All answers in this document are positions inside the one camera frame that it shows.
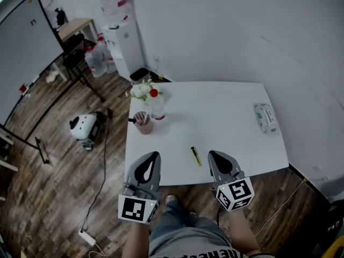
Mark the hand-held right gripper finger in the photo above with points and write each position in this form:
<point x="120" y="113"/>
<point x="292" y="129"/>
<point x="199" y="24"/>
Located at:
<point x="225" y="165"/>
<point x="213" y="168"/>

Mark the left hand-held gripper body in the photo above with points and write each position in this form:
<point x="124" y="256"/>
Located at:
<point x="133" y="208"/>

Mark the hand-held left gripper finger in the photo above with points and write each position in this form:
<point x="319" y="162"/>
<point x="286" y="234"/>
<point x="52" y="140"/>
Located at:
<point x="133" y="175"/>
<point x="158" y="173"/>

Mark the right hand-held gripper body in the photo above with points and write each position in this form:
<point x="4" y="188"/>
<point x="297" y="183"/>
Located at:
<point x="236" y="193"/>

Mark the person's left forearm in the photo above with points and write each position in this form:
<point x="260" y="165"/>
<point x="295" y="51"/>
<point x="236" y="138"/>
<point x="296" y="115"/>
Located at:
<point x="139" y="240"/>

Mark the person's right forearm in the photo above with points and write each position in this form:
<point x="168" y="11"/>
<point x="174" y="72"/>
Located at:
<point x="242" y="232"/>

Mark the person's left shoe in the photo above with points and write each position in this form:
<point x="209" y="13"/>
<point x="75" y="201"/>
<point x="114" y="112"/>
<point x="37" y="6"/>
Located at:
<point x="171" y="198"/>

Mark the person's shoe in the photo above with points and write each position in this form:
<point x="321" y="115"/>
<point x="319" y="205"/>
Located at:
<point x="191" y="214"/>
<point x="171" y="198"/>

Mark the person's blue jeans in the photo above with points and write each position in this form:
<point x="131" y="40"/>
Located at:
<point x="177" y="219"/>

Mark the pink pen cup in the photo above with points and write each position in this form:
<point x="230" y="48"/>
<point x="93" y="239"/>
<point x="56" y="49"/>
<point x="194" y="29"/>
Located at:
<point x="143" y="128"/>

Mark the person's right shoe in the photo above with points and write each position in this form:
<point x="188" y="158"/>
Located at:
<point x="191" y="214"/>

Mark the white power strip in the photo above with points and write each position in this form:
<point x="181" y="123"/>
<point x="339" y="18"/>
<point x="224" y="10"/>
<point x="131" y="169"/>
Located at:
<point x="87" y="237"/>

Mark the black marker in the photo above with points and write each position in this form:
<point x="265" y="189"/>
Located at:
<point x="132" y="120"/>

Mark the white table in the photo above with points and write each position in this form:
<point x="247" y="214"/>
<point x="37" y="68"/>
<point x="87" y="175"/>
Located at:
<point x="204" y="109"/>

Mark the white wet wipes pack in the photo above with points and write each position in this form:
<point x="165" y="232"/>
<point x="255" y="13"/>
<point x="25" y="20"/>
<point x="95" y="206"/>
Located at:
<point x="266" y="120"/>

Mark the person's grey shirt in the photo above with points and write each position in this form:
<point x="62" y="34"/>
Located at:
<point x="185" y="242"/>

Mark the clear bottle with red cap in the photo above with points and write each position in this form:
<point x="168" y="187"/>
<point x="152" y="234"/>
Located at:
<point x="157" y="106"/>

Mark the white panda-shaped appliance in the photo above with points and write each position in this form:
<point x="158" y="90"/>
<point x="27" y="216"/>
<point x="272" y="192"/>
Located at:
<point x="82" y="126"/>

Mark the white flower bouquet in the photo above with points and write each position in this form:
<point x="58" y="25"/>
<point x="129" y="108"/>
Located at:
<point x="139" y="91"/>

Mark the black trash bin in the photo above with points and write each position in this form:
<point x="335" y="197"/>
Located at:
<point x="139" y="74"/>

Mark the black case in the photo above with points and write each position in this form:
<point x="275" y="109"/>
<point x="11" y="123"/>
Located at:
<point x="335" y="222"/>

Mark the yellow curved object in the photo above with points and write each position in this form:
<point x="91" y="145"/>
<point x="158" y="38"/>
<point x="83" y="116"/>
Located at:
<point x="334" y="249"/>

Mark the large clear water jug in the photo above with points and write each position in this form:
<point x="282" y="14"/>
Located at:
<point x="110" y="62"/>
<point x="100" y="43"/>
<point x="95" y="63"/>

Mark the white water dispenser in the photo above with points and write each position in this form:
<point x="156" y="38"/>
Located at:
<point x="125" y="50"/>

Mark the white wooden rack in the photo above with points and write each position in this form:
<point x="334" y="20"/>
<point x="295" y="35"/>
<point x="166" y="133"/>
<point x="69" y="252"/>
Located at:
<point x="8" y="164"/>

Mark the white plush toy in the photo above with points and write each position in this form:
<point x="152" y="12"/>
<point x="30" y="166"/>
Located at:
<point x="51" y="76"/>

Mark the black chair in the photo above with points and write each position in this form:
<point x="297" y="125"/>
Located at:
<point x="75" y="58"/>

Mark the small red object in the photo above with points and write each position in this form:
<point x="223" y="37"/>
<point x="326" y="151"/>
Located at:
<point x="23" y="88"/>

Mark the wooden desk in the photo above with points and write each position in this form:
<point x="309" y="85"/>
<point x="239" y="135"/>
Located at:
<point x="75" y="24"/>

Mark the whiteboard on black stand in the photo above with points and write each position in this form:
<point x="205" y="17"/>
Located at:
<point x="21" y="52"/>

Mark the wrapped dispenser water bottle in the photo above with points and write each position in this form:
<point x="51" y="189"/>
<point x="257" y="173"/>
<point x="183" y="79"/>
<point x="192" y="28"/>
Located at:
<point x="115" y="3"/>

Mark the black bag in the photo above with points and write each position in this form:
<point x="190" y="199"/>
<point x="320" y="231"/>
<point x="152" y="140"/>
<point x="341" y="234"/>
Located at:
<point x="61" y="17"/>

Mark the white wall socket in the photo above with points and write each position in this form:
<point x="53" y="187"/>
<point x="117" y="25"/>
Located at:
<point x="325" y="178"/>
<point x="317" y="168"/>

